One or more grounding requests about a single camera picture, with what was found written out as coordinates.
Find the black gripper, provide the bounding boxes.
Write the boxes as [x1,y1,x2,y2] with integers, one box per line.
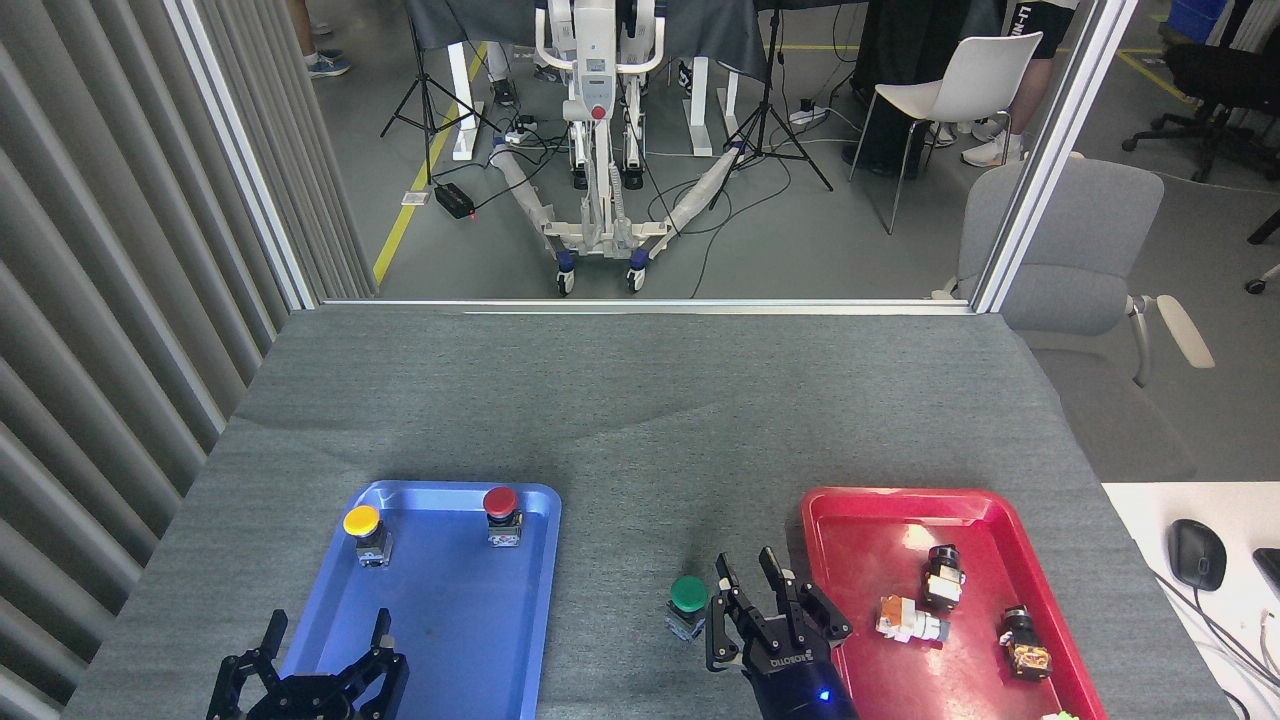
[705,546,861,720]
[206,607,410,720]

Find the green push button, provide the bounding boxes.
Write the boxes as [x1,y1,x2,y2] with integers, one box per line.
[665,574,712,642]

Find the yellow push button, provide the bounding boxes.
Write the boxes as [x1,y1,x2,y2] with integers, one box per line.
[342,504,394,569]

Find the red push button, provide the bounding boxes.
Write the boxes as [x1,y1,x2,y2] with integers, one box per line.
[482,486,525,548]

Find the red plastic tray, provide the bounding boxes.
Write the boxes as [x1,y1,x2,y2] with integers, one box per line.
[800,486,1109,720]

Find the blue plastic tray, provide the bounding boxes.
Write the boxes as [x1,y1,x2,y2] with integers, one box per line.
[262,480,563,720]

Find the grey table mat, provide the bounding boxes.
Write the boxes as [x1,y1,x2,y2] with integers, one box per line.
[60,305,1236,720]

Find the white desk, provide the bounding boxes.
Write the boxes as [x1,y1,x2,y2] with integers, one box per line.
[1100,482,1280,720]

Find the black computer mouse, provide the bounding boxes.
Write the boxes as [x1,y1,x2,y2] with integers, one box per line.
[1167,518,1228,592]

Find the grey office chair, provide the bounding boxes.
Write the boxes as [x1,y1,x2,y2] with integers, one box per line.
[932,152,1216,483]

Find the black tripod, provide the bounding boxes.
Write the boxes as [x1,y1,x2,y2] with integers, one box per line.
[380,0,501,186]
[710,0,834,211]

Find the white stand on wheels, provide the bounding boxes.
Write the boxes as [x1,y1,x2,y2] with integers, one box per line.
[487,0,746,297]

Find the white plastic chair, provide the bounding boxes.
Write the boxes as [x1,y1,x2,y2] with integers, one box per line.
[850,32,1044,236]

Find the table with dark cloth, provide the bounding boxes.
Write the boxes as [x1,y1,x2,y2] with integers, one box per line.
[405,0,771,161]

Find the office chair base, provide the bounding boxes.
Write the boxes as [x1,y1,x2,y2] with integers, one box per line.
[1245,208,1280,296]

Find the black office chair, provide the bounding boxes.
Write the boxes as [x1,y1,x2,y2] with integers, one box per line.
[1122,0,1280,184]

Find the white and orange switch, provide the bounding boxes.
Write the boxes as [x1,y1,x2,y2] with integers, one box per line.
[876,595,951,647]

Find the black and white switch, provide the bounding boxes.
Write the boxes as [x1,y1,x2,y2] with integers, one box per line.
[920,545,967,613]

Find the black and amber switch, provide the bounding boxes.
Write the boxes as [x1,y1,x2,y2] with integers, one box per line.
[998,604,1053,681]

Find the silver frame rail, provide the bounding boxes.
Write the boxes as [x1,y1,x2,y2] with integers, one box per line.
[320,297,976,316]

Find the silver frame post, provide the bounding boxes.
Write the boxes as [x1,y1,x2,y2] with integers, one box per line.
[165,0,319,311]
[970,0,1141,314]

